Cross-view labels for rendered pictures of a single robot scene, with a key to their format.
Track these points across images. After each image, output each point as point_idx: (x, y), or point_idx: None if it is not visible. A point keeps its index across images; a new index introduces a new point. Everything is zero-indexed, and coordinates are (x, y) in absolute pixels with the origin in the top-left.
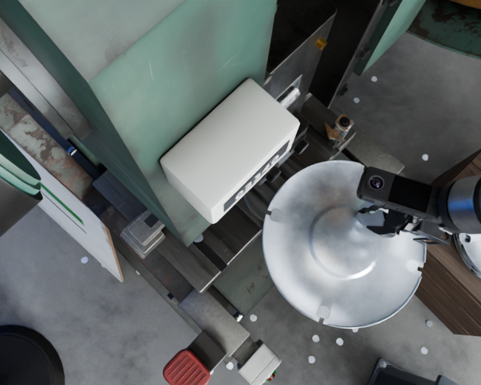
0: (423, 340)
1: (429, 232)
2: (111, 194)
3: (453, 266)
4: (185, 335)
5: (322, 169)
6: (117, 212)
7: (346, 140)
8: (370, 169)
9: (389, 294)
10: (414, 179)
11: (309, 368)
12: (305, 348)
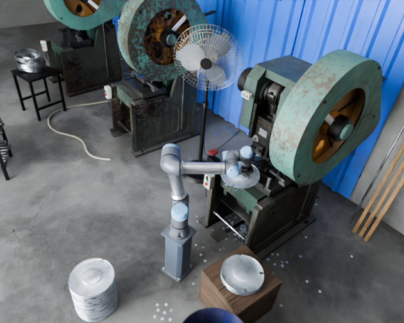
0: (197, 284)
1: (241, 166)
2: None
3: (230, 256)
4: None
5: (257, 172)
6: None
7: (267, 188)
8: (254, 156)
9: (227, 179)
10: None
11: (192, 243)
12: (199, 243)
